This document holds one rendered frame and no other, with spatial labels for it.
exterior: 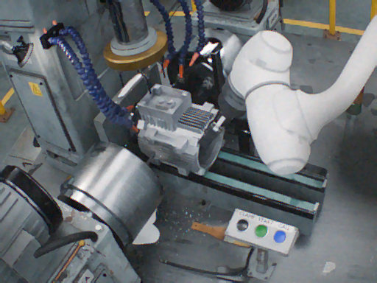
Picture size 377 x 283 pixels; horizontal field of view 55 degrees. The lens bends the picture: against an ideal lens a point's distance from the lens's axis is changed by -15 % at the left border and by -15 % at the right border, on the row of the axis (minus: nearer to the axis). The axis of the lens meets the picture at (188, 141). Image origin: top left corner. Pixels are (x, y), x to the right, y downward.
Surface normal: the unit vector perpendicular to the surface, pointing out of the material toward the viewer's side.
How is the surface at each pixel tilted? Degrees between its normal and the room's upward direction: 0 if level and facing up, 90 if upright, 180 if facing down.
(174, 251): 0
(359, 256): 0
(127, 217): 69
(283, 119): 26
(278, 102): 20
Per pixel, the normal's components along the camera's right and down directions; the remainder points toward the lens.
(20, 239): -0.15, -0.69
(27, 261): 0.87, 0.26
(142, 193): 0.73, -0.04
